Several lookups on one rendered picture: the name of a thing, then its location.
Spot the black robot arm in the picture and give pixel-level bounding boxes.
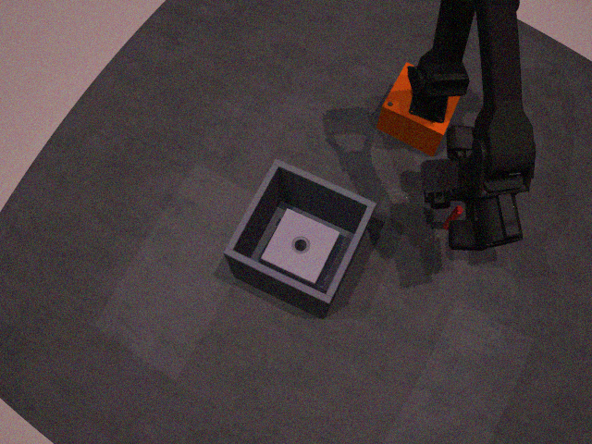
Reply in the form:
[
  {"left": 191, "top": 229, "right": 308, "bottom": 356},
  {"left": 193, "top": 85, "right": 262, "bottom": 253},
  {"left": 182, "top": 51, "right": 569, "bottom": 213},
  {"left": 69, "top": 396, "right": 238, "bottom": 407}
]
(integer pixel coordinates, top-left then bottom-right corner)
[{"left": 407, "top": 0, "right": 537, "bottom": 248}]

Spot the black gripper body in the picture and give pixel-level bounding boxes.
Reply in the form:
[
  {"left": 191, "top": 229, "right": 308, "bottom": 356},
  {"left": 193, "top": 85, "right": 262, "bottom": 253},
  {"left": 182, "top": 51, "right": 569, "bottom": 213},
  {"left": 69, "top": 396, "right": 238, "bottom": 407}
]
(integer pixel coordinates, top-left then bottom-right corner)
[{"left": 446, "top": 125, "right": 486, "bottom": 251}]

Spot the red peg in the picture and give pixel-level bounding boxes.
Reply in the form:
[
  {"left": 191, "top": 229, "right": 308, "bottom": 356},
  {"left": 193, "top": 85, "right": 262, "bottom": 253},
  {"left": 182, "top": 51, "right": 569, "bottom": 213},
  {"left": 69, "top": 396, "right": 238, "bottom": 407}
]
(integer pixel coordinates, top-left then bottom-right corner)
[{"left": 442, "top": 205, "right": 463, "bottom": 230}]

